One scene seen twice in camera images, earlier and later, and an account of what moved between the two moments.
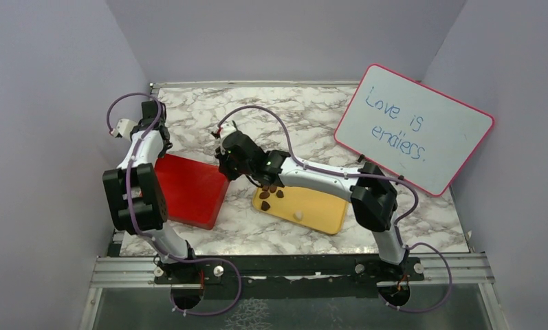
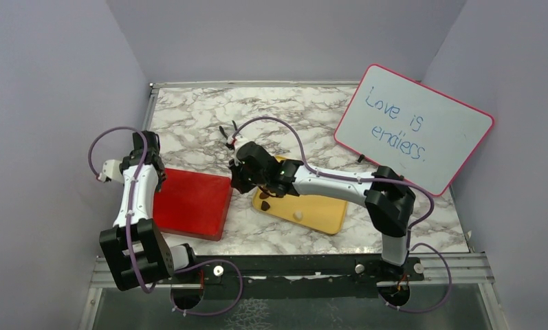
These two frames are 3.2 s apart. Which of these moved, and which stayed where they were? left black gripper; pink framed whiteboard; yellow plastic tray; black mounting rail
Moved: left black gripper
Stayed: yellow plastic tray; black mounting rail; pink framed whiteboard
